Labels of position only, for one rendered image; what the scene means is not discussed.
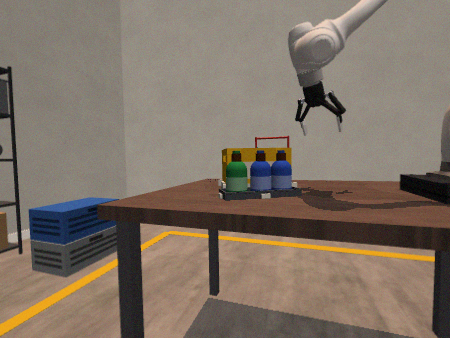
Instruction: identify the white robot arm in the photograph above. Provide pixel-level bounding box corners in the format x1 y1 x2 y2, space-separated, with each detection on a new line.
288 0 450 181

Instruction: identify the blue bottle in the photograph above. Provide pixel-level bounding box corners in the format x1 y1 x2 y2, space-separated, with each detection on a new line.
271 150 292 190
250 150 271 191

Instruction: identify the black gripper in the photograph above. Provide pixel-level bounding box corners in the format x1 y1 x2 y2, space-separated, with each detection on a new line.
295 81 346 136

